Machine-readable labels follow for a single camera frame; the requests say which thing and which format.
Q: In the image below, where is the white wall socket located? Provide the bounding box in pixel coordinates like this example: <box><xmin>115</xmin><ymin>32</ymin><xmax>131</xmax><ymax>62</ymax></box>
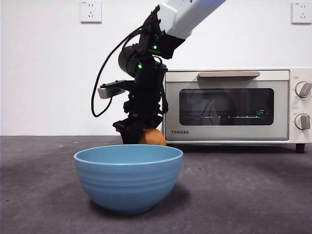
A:
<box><xmin>80</xmin><ymin>0</ymin><xmax>102</xmax><ymax>24</ymax></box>
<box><xmin>292</xmin><ymin>1</ymin><xmax>312</xmax><ymax>25</ymax></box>

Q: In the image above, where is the white toaster oven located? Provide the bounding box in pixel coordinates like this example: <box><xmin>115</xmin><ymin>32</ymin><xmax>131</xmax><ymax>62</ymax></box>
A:
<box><xmin>162</xmin><ymin>67</ymin><xmax>312</xmax><ymax>154</ymax></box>

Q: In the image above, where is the glass oven door with handle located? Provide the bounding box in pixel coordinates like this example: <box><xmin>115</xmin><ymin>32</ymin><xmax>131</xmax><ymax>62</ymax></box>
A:
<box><xmin>164</xmin><ymin>70</ymin><xmax>290</xmax><ymax>141</ymax></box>

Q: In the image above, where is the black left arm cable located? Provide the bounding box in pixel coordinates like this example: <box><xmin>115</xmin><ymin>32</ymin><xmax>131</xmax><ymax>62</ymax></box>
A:
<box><xmin>91</xmin><ymin>25</ymin><xmax>144</xmax><ymax>118</ymax></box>

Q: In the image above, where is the beige oven knob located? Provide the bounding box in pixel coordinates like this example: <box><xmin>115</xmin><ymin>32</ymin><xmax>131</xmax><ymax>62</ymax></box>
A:
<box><xmin>294</xmin><ymin>114</ymin><xmax>312</xmax><ymax>131</ymax></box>
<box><xmin>294</xmin><ymin>81</ymin><xmax>312</xmax><ymax>98</ymax></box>

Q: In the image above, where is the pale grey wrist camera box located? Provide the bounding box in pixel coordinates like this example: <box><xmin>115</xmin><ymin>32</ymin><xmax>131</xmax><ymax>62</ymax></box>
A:
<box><xmin>97</xmin><ymin>80</ymin><xmax>127</xmax><ymax>100</ymax></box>

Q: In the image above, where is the blue ribbed bowl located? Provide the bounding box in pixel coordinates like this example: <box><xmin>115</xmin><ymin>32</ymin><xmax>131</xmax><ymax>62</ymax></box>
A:
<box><xmin>73</xmin><ymin>144</ymin><xmax>184</xmax><ymax>215</ymax></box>

